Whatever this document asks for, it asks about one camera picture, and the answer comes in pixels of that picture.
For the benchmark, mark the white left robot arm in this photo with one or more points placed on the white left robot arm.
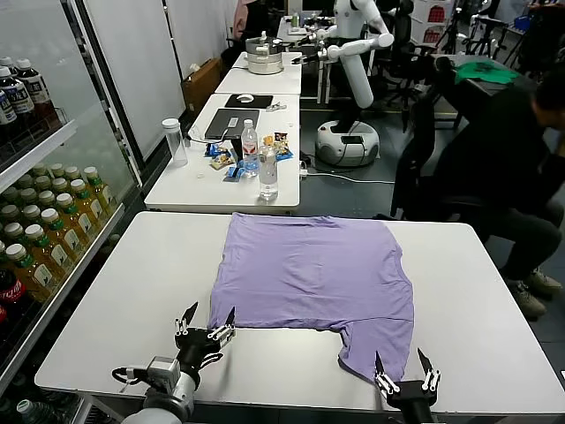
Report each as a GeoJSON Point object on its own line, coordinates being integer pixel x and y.
{"type": "Point", "coordinates": [183, 385]}

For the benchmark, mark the clear tumbler white lid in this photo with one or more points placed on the clear tumbler white lid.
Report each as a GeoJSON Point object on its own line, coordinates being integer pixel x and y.
{"type": "Point", "coordinates": [175, 146]}

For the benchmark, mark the clear unlabelled water bottle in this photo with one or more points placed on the clear unlabelled water bottle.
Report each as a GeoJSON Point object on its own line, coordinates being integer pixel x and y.
{"type": "Point", "coordinates": [269, 176]}

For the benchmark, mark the green cap clear bottle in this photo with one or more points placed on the green cap clear bottle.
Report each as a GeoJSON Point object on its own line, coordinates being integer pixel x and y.
{"type": "Point", "coordinates": [26, 407]}
{"type": "Point", "coordinates": [4, 405]}

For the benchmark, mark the small metal clip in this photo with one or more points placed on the small metal clip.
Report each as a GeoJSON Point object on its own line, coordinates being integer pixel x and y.
{"type": "Point", "coordinates": [276, 106]}

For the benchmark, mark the small yellow snack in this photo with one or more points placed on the small yellow snack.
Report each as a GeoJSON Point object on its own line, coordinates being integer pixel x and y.
{"type": "Point", "coordinates": [267, 140]}

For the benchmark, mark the white humanoid robot arm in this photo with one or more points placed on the white humanoid robot arm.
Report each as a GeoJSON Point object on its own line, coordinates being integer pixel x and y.
{"type": "Point", "coordinates": [357, 45]}
{"type": "Point", "coordinates": [324, 32]}

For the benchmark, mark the red label water bottle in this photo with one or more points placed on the red label water bottle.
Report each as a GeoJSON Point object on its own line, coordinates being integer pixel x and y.
{"type": "Point", "coordinates": [249, 141]}

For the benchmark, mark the purple t-shirt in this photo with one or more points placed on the purple t-shirt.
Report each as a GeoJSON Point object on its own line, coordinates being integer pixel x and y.
{"type": "Point", "coordinates": [309, 274]}

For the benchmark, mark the black table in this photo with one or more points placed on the black table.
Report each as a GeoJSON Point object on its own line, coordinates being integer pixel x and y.
{"type": "Point", "coordinates": [494, 88]}

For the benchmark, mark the glass door drinks cabinet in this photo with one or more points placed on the glass door drinks cabinet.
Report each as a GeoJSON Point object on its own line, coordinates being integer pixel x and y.
{"type": "Point", "coordinates": [125, 150]}

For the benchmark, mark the dark colourful snack packet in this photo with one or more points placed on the dark colourful snack packet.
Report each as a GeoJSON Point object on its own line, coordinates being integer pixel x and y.
{"type": "Point", "coordinates": [280, 138]}

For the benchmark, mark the person in pink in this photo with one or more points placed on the person in pink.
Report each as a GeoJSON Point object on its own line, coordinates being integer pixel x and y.
{"type": "Point", "coordinates": [242, 17]}

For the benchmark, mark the red label cola bottle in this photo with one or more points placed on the red label cola bottle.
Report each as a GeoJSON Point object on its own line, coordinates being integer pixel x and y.
{"type": "Point", "coordinates": [2, 314]}
{"type": "Point", "coordinates": [11, 293]}

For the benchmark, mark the dark tea bottle white label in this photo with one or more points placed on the dark tea bottle white label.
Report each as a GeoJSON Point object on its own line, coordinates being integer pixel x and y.
{"type": "Point", "coordinates": [5, 110]}
{"type": "Point", "coordinates": [37, 95]}
{"type": "Point", "coordinates": [17, 101]}
{"type": "Point", "coordinates": [8, 61]}

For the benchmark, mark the blue snack packet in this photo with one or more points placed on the blue snack packet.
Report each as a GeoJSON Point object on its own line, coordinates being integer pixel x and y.
{"type": "Point", "coordinates": [214, 149]}
{"type": "Point", "coordinates": [284, 153]}
{"type": "Point", "coordinates": [235, 172]}

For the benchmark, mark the yellow tea bottle white cap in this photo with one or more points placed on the yellow tea bottle white cap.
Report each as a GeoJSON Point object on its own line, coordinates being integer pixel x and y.
{"type": "Point", "coordinates": [9, 211]}
{"type": "Point", "coordinates": [58, 184]}
{"type": "Point", "coordinates": [27, 194]}
{"type": "Point", "coordinates": [99, 194]}
{"type": "Point", "coordinates": [39, 169]}
{"type": "Point", "coordinates": [56, 169]}
{"type": "Point", "coordinates": [31, 276]}
{"type": "Point", "coordinates": [13, 230]}
{"type": "Point", "coordinates": [86, 207]}
{"type": "Point", "coordinates": [9, 193]}
{"type": "Point", "coordinates": [31, 212]}
{"type": "Point", "coordinates": [72, 172]}
{"type": "Point", "coordinates": [44, 260]}
{"type": "Point", "coordinates": [45, 198]}
{"type": "Point", "coordinates": [59, 240]}
{"type": "Point", "coordinates": [73, 223]}
{"type": "Point", "coordinates": [25, 180]}
{"type": "Point", "coordinates": [42, 181]}

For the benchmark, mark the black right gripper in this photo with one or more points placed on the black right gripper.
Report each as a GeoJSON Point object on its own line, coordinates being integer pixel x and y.
{"type": "Point", "coordinates": [415, 397]}

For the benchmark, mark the black office chair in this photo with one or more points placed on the black office chair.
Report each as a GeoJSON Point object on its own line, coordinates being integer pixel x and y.
{"type": "Point", "coordinates": [404, 22]}

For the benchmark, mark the white wheeled humanoid robot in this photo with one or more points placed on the white wheeled humanoid robot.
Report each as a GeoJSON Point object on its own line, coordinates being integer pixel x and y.
{"type": "Point", "coordinates": [359, 84]}

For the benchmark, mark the small green bottle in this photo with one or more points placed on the small green bottle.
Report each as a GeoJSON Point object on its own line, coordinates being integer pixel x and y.
{"type": "Point", "coordinates": [295, 20]}

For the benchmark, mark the blue plastic bin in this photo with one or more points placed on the blue plastic bin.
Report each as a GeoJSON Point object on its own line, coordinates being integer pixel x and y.
{"type": "Point", "coordinates": [525, 22]}

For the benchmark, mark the white cluttered desk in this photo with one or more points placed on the white cluttered desk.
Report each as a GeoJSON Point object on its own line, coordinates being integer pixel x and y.
{"type": "Point", "coordinates": [287, 33]}

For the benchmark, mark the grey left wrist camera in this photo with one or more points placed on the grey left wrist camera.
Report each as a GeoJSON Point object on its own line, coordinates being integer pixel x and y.
{"type": "Point", "coordinates": [161, 373]}

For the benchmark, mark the black rectangular block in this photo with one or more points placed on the black rectangular block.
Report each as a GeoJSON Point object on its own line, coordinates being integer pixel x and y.
{"type": "Point", "coordinates": [236, 148]}

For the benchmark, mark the person in black clothes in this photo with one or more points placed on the person in black clothes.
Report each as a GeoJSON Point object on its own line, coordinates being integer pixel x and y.
{"type": "Point", "coordinates": [485, 154]}

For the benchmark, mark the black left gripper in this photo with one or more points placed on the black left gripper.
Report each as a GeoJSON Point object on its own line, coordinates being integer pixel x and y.
{"type": "Point", "coordinates": [196, 349]}

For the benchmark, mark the black laptop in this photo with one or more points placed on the black laptop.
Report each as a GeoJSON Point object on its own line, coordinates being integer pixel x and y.
{"type": "Point", "coordinates": [227, 127]}

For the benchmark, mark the steel steamer pot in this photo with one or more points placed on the steel steamer pot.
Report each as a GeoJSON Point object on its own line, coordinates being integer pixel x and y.
{"type": "Point", "coordinates": [265, 59]}

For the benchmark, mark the brown cardboard box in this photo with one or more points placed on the brown cardboard box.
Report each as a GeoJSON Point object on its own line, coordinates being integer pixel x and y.
{"type": "Point", "coordinates": [201, 86]}

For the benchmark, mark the white red printed boxes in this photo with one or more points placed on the white red printed boxes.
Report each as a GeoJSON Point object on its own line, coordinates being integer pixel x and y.
{"type": "Point", "coordinates": [434, 17]}

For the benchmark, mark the green cloth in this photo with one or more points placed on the green cloth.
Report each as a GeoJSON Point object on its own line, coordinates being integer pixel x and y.
{"type": "Point", "coordinates": [485, 73]}

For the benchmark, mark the black mouse pad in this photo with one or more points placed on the black mouse pad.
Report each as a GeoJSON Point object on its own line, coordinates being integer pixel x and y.
{"type": "Point", "coordinates": [260, 102]}

